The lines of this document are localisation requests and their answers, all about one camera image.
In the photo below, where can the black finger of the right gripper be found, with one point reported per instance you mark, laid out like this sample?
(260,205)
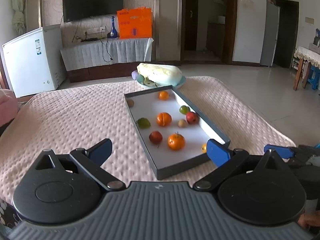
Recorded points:
(283,152)

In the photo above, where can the light blue plate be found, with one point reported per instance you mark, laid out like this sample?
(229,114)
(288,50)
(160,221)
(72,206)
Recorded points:
(141,80)

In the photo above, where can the small round orange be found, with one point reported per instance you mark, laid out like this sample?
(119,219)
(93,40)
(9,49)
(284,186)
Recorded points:
(163,95)

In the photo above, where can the tangerine with green stem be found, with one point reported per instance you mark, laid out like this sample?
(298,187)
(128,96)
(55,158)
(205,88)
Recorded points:
(176,141)

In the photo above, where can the small dark red fruit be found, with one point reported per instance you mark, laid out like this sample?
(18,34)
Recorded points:
(155,137)

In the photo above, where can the red tomato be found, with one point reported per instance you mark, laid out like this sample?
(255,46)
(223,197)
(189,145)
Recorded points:
(192,118)

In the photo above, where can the pink plush toy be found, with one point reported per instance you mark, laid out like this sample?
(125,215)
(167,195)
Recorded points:
(8,106)

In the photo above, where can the black wall television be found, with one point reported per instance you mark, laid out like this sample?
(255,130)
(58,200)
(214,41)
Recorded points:
(74,10)

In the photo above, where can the green grape fruit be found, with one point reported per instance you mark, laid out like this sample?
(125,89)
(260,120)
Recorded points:
(184,109)

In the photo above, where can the orange paper bag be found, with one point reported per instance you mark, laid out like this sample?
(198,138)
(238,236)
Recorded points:
(135,23)

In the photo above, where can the blue plastic stool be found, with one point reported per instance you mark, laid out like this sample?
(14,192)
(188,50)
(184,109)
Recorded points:
(313,77)

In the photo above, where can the small brown longan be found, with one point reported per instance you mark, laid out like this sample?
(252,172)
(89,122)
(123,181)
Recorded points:
(182,123)

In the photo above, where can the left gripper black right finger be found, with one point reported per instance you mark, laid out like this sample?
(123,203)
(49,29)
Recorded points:
(256,189)

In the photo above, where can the white power strip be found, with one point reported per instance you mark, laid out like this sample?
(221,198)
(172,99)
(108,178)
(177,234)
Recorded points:
(97,30)

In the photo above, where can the cabinet with white cloth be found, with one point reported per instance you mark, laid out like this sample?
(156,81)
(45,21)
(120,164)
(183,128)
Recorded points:
(105,58)

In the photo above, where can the oval yellow orange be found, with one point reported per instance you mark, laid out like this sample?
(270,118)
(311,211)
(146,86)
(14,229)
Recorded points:
(204,148)

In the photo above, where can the large cracked orange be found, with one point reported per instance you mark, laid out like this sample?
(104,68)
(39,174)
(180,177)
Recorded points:
(164,119)

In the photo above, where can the white chest freezer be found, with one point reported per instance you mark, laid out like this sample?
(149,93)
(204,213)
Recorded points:
(34,62)

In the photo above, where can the grey cardboard box lid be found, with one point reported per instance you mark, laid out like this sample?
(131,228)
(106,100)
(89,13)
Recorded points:
(163,161)

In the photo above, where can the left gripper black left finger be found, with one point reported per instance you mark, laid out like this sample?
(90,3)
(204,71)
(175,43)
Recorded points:
(63,188)

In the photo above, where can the tied beige curtain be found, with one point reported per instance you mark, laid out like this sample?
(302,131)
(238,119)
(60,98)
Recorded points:
(18,20)

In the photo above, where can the pink textured bed cover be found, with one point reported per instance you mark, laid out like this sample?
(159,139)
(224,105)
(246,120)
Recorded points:
(80,117)

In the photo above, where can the napa cabbage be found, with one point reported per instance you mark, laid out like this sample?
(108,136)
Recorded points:
(160,73)

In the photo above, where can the blue glass bottle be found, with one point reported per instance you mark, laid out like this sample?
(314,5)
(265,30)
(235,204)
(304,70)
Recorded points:
(113,32)

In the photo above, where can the green tomato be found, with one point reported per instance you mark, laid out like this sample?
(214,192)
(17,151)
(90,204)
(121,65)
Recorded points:
(143,123)

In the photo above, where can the wooden side table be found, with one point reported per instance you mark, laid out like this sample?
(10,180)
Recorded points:
(307,57)

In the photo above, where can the brown longan with stem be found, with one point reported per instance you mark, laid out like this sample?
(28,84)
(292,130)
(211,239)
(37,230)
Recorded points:
(130,102)

